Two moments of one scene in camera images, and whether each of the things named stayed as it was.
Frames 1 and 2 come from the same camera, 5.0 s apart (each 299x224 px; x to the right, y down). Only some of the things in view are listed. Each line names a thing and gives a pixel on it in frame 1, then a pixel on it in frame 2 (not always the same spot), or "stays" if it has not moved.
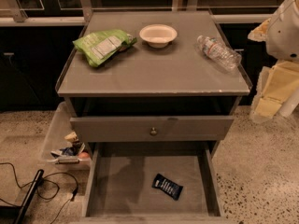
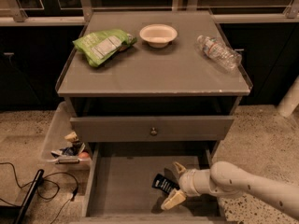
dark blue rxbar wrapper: (172, 189) stays
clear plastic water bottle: (227, 57) stays
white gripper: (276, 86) to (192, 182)
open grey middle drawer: (151, 183) stays
